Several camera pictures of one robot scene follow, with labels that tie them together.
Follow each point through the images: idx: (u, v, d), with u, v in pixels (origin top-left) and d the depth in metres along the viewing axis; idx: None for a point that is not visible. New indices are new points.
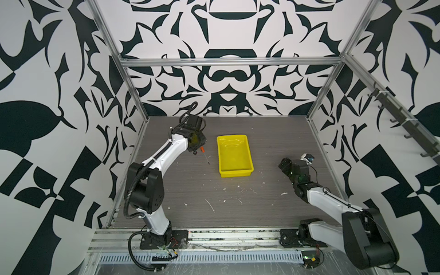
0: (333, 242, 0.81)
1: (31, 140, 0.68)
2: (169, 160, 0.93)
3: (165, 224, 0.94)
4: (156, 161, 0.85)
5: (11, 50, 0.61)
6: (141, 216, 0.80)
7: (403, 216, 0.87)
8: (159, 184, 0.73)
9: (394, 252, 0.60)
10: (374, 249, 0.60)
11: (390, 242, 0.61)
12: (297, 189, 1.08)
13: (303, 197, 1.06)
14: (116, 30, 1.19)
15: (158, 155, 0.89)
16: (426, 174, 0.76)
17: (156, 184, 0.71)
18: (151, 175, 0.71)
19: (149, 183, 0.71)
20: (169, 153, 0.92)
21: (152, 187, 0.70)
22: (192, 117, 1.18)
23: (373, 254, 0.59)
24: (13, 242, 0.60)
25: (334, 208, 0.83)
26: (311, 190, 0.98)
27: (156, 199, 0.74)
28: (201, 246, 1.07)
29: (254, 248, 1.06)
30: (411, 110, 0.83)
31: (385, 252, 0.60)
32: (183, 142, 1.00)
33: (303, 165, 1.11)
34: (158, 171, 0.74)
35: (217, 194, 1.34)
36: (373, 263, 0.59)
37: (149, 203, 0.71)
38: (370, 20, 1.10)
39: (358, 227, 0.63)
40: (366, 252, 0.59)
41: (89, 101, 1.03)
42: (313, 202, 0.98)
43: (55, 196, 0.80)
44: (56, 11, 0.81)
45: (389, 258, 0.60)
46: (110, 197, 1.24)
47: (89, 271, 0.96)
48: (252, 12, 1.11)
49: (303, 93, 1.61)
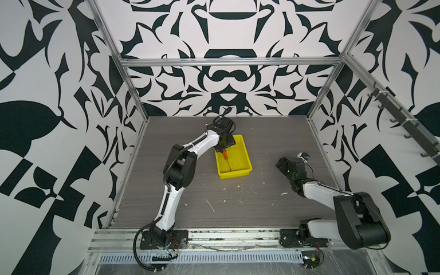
0: (332, 234, 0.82)
1: (31, 141, 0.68)
2: (203, 148, 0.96)
3: (170, 224, 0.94)
4: (193, 146, 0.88)
5: (11, 50, 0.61)
6: (167, 191, 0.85)
7: (403, 216, 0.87)
8: (193, 166, 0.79)
9: (385, 232, 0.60)
10: (366, 230, 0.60)
11: (381, 221, 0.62)
12: (294, 184, 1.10)
13: (300, 193, 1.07)
14: (116, 30, 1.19)
15: (196, 142, 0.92)
16: (426, 175, 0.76)
17: (192, 165, 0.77)
18: (190, 156, 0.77)
19: (186, 162, 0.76)
20: (204, 144, 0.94)
21: (188, 167, 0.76)
22: (224, 120, 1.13)
23: (365, 234, 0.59)
24: (13, 242, 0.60)
25: (327, 195, 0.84)
26: (307, 184, 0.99)
27: (187, 179, 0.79)
28: (201, 246, 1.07)
29: (254, 248, 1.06)
30: (411, 109, 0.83)
31: (377, 232, 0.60)
32: (216, 138, 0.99)
33: (299, 161, 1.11)
34: (195, 154, 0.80)
35: (217, 194, 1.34)
36: (366, 243, 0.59)
37: (181, 180, 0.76)
38: (370, 20, 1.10)
39: (348, 208, 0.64)
40: (360, 233, 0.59)
41: (89, 101, 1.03)
42: (310, 196, 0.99)
43: (55, 196, 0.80)
44: (56, 11, 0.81)
45: (382, 238, 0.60)
46: (110, 196, 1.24)
47: (89, 271, 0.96)
48: (252, 12, 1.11)
49: (303, 93, 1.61)
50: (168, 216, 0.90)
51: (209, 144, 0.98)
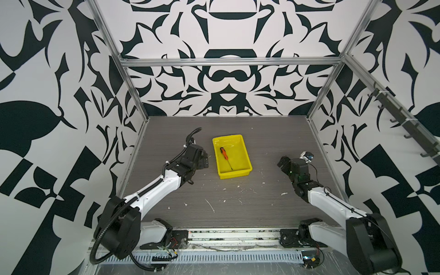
0: (334, 245, 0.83)
1: (31, 141, 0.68)
2: (157, 196, 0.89)
3: (158, 236, 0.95)
4: (139, 199, 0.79)
5: (11, 50, 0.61)
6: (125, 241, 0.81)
7: (403, 216, 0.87)
8: (134, 226, 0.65)
9: (397, 258, 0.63)
10: (378, 256, 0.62)
11: (393, 248, 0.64)
12: (297, 188, 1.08)
13: (303, 197, 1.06)
14: (116, 30, 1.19)
15: (144, 192, 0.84)
16: (427, 175, 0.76)
17: (130, 227, 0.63)
18: (129, 216, 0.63)
19: (124, 223, 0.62)
20: (157, 191, 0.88)
21: (126, 229, 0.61)
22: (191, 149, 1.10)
23: (377, 260, 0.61)
24: (13, 240, 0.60)
25: (337, 211, 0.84)
26: (312, 191, 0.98)
27: (126, 245, 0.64)
28: (201, 247, 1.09)
29: (254, 248, 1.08)
30: (411, 110, 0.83)
31: (388, 259, 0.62)
32: (176, 180, 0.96)
33: (302, 163, 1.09)
34: (138, 211, 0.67)
35: (217, 194, 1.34)
36: (377, 268, 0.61)
37: (117, 249, 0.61)
38: (370, 20, 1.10)
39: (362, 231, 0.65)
40: (370, 259, 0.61)
41: (89, 101, 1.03)
42: (314, 203, 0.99)
43: (55, 196, 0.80)
44: (56, 11, 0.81)
45: (393, 263, 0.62)
46: (111, 196, 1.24)
47: (89, 271, 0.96)
48: (252, 12, 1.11)
49: (303, 93, 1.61)
50: (145, 240, 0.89)
51: (165, 189, 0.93)
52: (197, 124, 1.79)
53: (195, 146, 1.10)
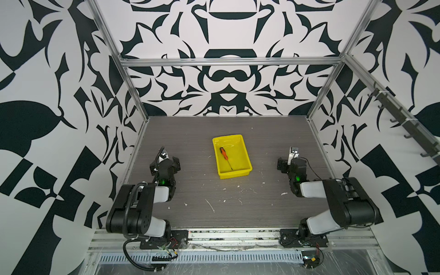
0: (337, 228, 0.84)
1: (31, 141, 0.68)
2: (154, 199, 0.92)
3: (161, 230, 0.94)
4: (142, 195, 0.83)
5: (12, 50, 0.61)
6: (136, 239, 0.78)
7: (404, 217, 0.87)
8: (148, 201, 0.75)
9: (373, 212, 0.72)
10: (356, 209, 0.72)
11: (368, 201, 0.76)
12: (293, 186, 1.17)
13: (298, 195, 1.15)
14: (116, 30, 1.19)
15: None
16: (427, 175, 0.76)
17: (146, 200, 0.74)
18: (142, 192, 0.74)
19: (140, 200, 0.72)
20: None
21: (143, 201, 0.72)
22: (162, 168, 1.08)
23: (353, 212, 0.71)
24: (12, 240, 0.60)
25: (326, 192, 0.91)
26: (303, 184, 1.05)
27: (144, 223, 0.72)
28: (201, 246, 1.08)
29: (254, 247, 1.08)
30: (411, 109, 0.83)
31: (364, 211, 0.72)
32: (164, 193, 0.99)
33: (302, 164, 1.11)
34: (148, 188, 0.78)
35: (217, 194, 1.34)
36: (355, 220, 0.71)
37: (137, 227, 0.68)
38: (370, 20, 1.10)
39: (336, 190, 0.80)
40: (348, 211, 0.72)
41: (89, 101, 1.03)
42: (307, 195, 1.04)
43: (55, 196, 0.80)
44: (56, 11, 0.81)
45: (369, 216, 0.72)
46: (110, 196, 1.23)
47: (89, 271, 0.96)
48: (252, 12, 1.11)
49: (303, 93, 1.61)
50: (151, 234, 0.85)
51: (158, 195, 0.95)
52: (197, 124, 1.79)
53: (166, 164, 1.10)
